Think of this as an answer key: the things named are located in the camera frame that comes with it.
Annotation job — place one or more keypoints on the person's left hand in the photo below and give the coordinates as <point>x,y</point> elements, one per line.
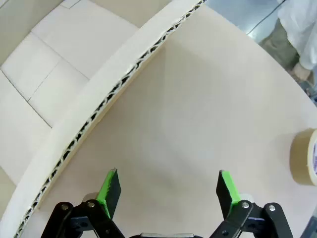
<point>301,72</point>

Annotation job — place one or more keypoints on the person's left forearm white sleeve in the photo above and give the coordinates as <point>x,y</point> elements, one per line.
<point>304,37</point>

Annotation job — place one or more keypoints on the brown packing tape roll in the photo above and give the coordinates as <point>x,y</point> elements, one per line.
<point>301,158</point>

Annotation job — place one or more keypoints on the person in white cardigan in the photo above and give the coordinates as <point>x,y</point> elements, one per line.
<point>280,42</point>

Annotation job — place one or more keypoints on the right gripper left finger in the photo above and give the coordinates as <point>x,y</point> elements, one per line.
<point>111,191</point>

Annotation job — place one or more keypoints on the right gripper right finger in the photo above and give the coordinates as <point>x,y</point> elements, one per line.
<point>226,191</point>

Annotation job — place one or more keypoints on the brown cardboard box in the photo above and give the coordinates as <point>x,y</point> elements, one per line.
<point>62,49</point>

